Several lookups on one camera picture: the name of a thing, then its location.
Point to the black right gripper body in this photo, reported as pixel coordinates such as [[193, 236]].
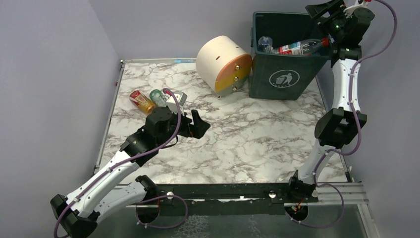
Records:
[[325, 13]]

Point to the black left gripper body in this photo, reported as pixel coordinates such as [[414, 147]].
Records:
[[189, 124]]

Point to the clear bottle red label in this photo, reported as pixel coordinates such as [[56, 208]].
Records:
[[309, 47]]

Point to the green tinted water bottle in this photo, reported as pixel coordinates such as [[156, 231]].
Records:
[[158, 97]]

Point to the red label amber tea bottle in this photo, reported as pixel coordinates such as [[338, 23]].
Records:
[[142, 102]]

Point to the cream orange yellow drawer unit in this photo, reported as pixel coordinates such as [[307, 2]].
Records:
[[223, 65]]

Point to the crushed clear bottle pink label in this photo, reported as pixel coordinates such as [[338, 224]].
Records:
[[265, 44]]

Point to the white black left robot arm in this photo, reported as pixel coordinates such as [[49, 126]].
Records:
[[80, 212]]

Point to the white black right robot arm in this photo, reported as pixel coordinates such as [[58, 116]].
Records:
[[346, 25]]

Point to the dark green plastic bin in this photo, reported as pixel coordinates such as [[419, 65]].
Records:
[[283, 77]]

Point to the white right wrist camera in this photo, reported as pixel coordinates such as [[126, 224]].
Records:
[[358, 4]]

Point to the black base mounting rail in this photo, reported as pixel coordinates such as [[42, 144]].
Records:
[[218, 199]]

